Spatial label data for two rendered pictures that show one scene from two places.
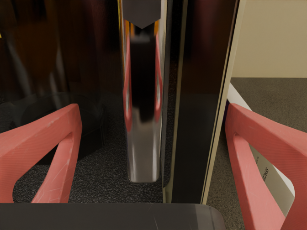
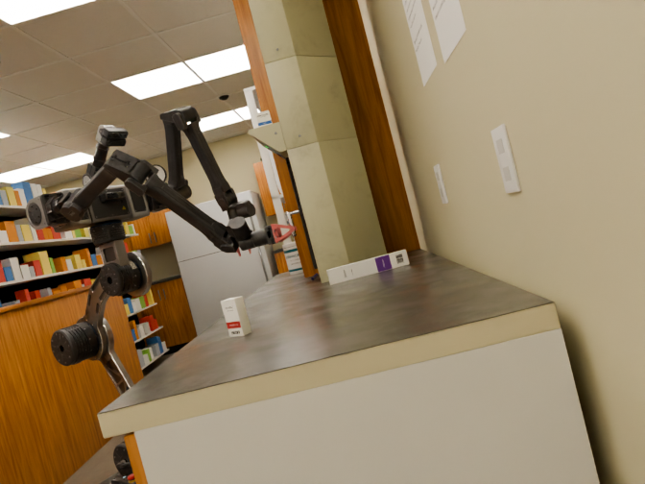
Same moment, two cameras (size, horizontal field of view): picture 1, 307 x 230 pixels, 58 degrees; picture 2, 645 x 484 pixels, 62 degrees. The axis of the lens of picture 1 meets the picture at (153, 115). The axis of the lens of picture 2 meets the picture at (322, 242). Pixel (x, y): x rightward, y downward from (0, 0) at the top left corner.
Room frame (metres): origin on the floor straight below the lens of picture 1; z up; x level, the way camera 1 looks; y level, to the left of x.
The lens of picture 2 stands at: (0.34, -1.86, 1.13)
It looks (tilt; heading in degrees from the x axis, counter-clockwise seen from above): 2 degrees down; 95
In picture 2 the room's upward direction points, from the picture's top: 15 degrees counter-clockwise
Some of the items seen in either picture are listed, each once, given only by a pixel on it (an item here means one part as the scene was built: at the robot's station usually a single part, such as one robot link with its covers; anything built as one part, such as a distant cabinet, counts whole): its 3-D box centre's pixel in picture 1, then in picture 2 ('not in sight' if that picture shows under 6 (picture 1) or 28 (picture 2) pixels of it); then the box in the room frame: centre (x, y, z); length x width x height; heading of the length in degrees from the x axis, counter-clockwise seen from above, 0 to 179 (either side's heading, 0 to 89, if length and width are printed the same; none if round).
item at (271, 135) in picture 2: not in sight; (273, 146); (0.09, 0.11, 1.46); 0.32 x 0.12 x 0.10; 92
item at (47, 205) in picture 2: not in sight; (59, 206); (-0.75, 0.08, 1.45); 0.09 x 0.08 x 0.12; 61
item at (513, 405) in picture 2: not in sight; (375, 417); (0.22, -0.06, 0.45); 2.05 x 0.67 x 0.90; 92
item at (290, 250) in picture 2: not in sight; (298, 256); (0.00, 0.70, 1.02); 0.13 x 0.13 x 0.15
